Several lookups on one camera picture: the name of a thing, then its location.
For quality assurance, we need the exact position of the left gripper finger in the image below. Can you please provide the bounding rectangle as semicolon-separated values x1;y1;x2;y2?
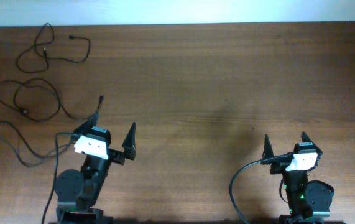
122;122;136;161
71;112;99;140

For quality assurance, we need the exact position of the black usb cable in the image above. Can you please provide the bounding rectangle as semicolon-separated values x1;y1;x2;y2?
0;77;104;123
16;22;91;75
0;120;75;168

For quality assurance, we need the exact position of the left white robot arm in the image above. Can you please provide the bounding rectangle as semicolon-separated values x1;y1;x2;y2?
54;113;136;224

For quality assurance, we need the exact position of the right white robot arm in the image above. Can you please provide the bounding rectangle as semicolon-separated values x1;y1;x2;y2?
261;132;334;224

